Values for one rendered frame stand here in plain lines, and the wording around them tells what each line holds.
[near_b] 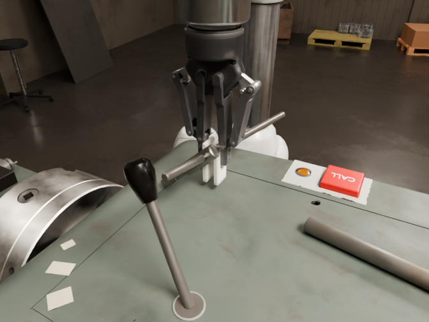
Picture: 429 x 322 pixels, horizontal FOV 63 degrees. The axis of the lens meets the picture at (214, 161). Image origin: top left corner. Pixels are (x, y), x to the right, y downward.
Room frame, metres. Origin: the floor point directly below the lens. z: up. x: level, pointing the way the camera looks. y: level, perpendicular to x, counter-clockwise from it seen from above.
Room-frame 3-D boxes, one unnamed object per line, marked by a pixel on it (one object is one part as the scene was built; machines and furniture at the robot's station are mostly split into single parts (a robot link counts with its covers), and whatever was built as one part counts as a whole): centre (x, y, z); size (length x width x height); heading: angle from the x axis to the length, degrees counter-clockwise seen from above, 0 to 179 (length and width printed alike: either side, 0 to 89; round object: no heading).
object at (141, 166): (0.30, 0.08, 1.38); 0.04 x 0.03 x 0.05; 62
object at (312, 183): (0.48, -0.19, 1.23); 0.13 x 0.08 x 0.06; 62
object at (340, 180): (0.47, -0.21, 1.26); 0.06 x 0.06 x 0.02; 62
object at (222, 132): (0.46, -0.01, 1.39); 0.04 x 0.01 x 0.11; 152
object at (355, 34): (6.83, -2.39, 0.16); 1.13 x 0.77 x 0.31; 69
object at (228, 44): (0.46, 0.00, 1.46); 0.08 x 0.07 x 0.09; 62
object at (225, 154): (0.45, -0.02, 1.33); 0.03 x 0.01 x 0.05; 62
